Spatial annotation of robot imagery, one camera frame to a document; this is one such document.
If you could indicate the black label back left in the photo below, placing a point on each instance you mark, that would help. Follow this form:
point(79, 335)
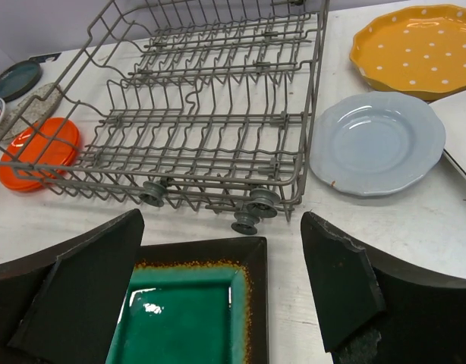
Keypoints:
point(45, 58)

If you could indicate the light blue round plate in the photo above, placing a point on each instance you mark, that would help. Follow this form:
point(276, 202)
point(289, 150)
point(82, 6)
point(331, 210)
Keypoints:
point(376, 143)

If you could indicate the dark teal round plate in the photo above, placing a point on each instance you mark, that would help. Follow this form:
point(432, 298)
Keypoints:
point(19, 79)

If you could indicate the yellow polka dot plate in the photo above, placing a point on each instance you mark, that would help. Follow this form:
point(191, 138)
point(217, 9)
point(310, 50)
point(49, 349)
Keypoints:
point(419, 51)

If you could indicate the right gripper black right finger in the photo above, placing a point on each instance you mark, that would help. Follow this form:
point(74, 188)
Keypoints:
point(375, 308)

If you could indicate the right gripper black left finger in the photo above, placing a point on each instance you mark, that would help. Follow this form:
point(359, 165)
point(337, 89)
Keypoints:
point(61, 304)

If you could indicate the grey wire dish rack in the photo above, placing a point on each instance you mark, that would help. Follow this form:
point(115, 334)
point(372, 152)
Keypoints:
point(199, 104)

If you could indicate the white rectangular plate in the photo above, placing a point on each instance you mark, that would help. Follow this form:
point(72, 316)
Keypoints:
point(451, 110)

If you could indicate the orange round plate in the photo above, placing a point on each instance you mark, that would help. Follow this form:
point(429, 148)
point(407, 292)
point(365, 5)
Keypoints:
point(55, 142)

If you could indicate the green square glazed plate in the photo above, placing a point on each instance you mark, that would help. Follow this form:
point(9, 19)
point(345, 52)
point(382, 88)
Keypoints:
point(196, 302)

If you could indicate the speckled beige oval plate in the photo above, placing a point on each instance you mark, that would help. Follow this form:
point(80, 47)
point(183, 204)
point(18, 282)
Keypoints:
point(34, 108)

